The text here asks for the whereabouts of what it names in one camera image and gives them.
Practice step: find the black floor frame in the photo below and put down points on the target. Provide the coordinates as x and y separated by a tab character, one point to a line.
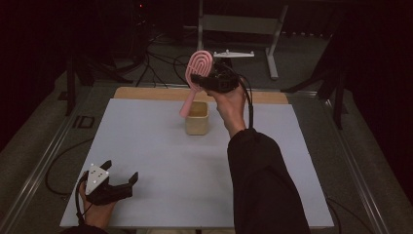
83	122

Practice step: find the aluminium floor rail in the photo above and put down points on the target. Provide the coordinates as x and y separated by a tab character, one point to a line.
39	169
354	169

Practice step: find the pink hairbrush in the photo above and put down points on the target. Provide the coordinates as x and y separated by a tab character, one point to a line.
198	70

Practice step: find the grey metal stand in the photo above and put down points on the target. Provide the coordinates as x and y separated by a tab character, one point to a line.
240	24

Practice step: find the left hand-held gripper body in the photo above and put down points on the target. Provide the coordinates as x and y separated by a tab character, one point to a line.
104	188

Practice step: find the white table cover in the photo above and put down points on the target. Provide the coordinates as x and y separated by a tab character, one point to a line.
168	175

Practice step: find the beige storage box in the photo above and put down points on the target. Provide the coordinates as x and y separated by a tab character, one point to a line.
196	118

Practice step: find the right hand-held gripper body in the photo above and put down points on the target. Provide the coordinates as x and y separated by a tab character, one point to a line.
224	76

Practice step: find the person's left hand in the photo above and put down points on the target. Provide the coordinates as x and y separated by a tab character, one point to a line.
95	213

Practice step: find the person's right hand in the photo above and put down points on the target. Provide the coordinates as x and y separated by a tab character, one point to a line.
232	109

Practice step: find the black stand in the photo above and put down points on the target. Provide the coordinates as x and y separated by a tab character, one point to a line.
324	81

